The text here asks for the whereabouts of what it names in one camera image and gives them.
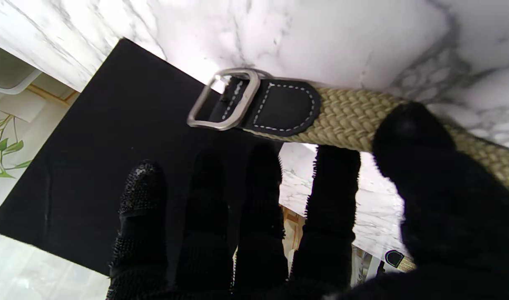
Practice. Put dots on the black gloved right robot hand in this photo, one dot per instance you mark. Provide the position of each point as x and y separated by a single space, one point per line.
446 216

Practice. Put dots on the beige braided belt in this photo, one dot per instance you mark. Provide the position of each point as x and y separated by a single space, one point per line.
346 116

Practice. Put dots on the black square storage box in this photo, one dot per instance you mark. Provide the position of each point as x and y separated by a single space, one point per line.
125 137

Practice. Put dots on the printed room scene backdrop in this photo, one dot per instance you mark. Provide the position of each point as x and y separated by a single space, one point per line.
21 146

